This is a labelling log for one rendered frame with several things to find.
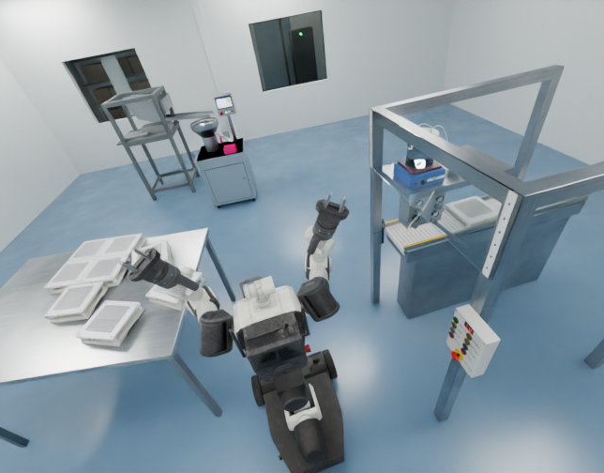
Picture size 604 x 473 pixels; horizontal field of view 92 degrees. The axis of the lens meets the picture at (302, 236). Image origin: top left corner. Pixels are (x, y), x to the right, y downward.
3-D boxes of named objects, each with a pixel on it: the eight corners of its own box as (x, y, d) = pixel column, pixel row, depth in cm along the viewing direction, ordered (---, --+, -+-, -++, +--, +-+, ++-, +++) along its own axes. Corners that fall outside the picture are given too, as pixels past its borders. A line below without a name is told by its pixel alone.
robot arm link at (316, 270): (330, 276, 150) (333, 295, 129) (305, 275, 151) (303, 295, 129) (330, 254, 147) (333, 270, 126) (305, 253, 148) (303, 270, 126)
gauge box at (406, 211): (407, 229, 168) (410, 200, 156) (398, 220, 176) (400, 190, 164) (442, 220, 170) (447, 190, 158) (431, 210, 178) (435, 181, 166)
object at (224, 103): (228, 144, 407) (213, 98, 368) (228, 143, 415) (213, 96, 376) (244, 142, 407) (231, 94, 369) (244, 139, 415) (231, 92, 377)
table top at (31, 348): (-101, 403, 155) (-108, 400, 152) (32, 261, 241) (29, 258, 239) (173, 358, 151) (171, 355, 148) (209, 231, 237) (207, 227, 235)
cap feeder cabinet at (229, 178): (215, 210, 423) (195, 161, 376) (218, 191, 467) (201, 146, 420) (257, 201, 425) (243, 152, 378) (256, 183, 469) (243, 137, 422)
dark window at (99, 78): (98, 123, 585) (62, 60, 516) (98, 123, 585) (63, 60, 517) (163, 111, 588) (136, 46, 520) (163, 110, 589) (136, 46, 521)
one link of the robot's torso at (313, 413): (324, 421, 172) (321, 413, 163) (291, 434, 169) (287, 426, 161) (312, 388, 188) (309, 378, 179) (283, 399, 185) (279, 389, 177)
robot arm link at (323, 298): (336, 293, 128) (339, 309, 115) (318, 303, 130) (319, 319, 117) (322, 272, 126) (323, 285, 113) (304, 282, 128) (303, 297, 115)
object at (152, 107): (141, 217, 442) (79, 114, 349) (157, 184, 525) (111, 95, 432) (234, 197, 446) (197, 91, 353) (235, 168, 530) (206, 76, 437)
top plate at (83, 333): (76, 338, 159) (74, 336, 158) (107, 302, 178) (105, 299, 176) (113, 342, 154) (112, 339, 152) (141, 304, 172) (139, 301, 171)
